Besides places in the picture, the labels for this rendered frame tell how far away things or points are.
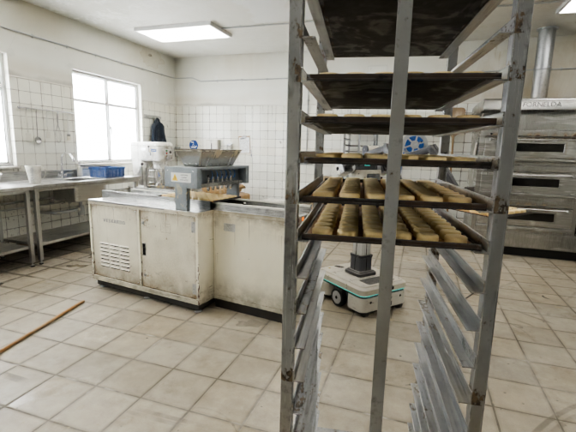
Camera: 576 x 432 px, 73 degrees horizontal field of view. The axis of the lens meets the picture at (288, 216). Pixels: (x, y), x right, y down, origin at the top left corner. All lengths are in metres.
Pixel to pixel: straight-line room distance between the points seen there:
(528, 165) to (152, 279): 4.71
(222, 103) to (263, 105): 0.84
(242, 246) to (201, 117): 5.08
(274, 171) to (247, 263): 4.28
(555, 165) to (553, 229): 0.81
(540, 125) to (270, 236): 4.04
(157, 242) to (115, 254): 0.55
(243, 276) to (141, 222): 1.01
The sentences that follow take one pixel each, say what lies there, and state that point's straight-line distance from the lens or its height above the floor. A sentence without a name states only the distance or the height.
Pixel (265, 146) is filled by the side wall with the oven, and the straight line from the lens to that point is 7.28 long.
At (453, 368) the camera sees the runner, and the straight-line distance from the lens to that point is 1.21.
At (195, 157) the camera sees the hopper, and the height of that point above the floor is 1.26.
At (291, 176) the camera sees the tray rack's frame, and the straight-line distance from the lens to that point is 0.89.
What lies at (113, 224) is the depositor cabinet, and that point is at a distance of 3.78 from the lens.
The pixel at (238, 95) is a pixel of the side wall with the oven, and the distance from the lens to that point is 7.56.
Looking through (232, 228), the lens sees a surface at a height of 0.71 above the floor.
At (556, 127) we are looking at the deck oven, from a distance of 5.96.
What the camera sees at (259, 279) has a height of 0.33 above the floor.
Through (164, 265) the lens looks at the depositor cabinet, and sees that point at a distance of 3.42.
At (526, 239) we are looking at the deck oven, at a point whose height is 0.24.
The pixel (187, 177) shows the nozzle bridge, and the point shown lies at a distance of 3.09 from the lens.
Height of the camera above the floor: 1.34
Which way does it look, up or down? 10 degrees down
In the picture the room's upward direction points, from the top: 1 degrees clockwise
